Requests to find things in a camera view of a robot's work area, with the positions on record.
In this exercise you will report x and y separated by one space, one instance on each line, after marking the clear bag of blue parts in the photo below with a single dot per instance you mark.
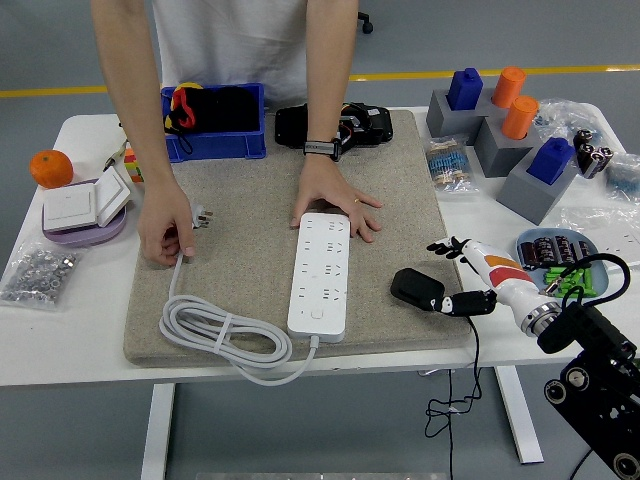
565 115
625 177

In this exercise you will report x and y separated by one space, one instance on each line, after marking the light blue plate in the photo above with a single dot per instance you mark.
600 282

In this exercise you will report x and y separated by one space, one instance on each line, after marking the orange cylinder peg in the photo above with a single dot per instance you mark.
507 87
520 117

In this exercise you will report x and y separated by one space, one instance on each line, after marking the wide grey holder block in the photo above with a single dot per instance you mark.
445 125

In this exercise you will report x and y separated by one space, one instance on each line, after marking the black wristband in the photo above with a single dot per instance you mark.
320 147

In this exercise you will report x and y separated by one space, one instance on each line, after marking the person's left hand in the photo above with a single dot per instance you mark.
325 185

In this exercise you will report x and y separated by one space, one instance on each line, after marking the black office chair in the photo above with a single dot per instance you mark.
366 26

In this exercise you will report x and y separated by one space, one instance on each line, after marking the blue plastic bin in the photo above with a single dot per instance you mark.
220 145

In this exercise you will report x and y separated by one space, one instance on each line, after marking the white table leg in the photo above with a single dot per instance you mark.
520 415
157 430

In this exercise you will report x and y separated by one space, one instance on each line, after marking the bag of metal nuts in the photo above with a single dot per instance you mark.
37 275

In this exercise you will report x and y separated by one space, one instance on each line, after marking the black power adapter plug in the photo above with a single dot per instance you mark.
415 287

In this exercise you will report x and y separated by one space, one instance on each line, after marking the dark brown capacitor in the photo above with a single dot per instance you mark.
545 250
584 250
564 249
528 255

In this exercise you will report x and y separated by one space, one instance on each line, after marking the grey-brown mat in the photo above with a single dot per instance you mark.
250 190

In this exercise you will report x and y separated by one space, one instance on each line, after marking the person's left forearm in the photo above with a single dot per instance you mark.
330 75

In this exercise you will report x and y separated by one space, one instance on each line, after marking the white wall switch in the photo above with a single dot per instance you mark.
67 207
112 192

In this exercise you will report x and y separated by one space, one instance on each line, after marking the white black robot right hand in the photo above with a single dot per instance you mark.
505 277

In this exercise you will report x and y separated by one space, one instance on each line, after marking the person's right hand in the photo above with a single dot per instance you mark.
165 225

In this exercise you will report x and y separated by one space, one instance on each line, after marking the person's right forearm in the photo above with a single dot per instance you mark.
135 100

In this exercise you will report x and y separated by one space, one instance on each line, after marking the bag of resistors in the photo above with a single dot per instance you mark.
447 165

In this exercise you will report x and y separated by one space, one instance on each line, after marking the colourful puzzle cube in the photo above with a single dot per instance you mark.
134 167

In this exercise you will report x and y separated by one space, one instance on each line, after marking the white power strip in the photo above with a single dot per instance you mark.
320 280

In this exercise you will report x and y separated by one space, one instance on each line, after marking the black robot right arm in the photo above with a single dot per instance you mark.
590 340

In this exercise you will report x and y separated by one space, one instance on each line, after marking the purple plate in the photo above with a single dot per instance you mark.
85 237

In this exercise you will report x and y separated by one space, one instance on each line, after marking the pile of green pegs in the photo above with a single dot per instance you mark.
555 275

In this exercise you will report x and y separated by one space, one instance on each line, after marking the black electronic device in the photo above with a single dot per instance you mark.
290 127

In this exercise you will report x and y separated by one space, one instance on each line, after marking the blue square peg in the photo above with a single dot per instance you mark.
550 162
465 90

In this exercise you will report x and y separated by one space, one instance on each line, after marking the orange fruit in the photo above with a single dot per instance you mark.
50 170

